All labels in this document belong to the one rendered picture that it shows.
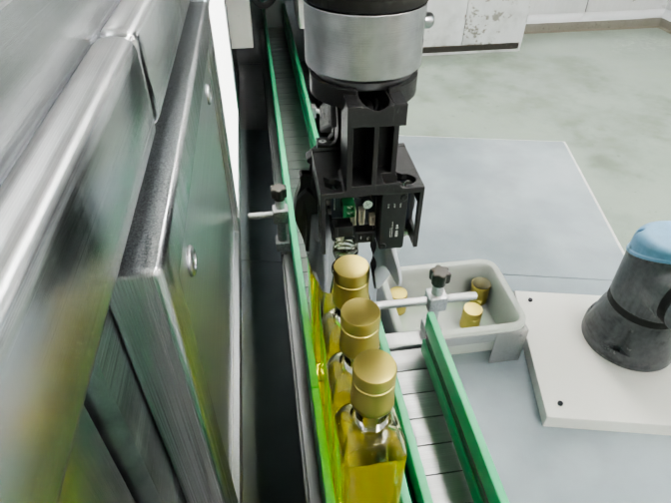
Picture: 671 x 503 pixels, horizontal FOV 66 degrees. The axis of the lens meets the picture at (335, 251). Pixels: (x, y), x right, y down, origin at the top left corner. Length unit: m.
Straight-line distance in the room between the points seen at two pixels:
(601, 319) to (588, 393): 0.13
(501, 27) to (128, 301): 4.52
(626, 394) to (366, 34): 0.78
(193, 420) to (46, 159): 0.20
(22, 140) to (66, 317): 0.07
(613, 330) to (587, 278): 0.24
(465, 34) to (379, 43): 4.28
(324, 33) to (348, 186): 0.09
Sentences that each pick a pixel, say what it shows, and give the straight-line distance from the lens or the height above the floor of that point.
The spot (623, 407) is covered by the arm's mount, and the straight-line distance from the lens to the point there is 0.95.
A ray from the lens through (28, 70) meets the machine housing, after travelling 0.23.
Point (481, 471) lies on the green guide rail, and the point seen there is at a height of 0.95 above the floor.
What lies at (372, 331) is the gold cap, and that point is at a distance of 0.44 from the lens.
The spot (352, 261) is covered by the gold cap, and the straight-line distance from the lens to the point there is 0.49.
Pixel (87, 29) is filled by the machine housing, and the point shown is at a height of 1.40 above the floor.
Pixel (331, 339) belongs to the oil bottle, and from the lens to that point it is 0.52.
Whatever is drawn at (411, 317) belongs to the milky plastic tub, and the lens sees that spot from 0.98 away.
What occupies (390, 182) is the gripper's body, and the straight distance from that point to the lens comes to 0.36.
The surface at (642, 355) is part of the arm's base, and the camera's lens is 0.99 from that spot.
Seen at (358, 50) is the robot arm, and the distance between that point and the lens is 0.32.
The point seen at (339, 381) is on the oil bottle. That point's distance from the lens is 0.49.
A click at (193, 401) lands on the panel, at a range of 0.33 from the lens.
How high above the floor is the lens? 1.48
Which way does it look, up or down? 40 degrees down
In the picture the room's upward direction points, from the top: straight up
